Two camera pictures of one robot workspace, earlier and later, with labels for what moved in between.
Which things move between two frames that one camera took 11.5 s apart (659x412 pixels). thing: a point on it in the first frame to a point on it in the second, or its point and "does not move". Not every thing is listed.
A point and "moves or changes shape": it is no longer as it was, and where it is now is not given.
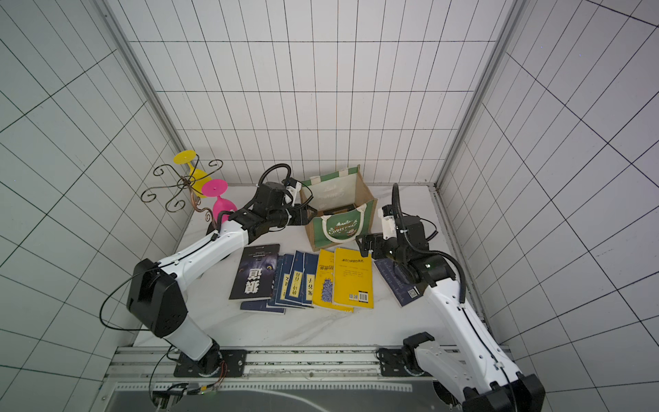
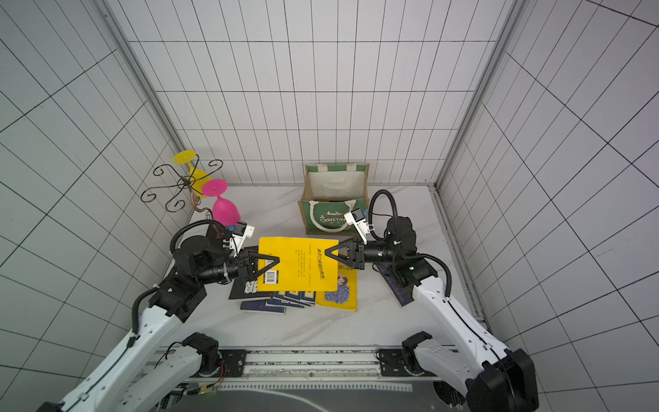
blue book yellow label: [294, 292] to [307, 298]
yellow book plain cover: [353, 281] to [303, 265]
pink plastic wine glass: [214, 188] does not move
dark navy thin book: [404, 293] does not move
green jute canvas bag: [346, 207] moves or changes shape
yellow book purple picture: [323, 284] to [346, 297]
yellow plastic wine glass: [198, 177] does not move
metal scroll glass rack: [187, 184] does not move
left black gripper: [303, 215] to [252, 271]
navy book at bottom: [260, 306] does not move
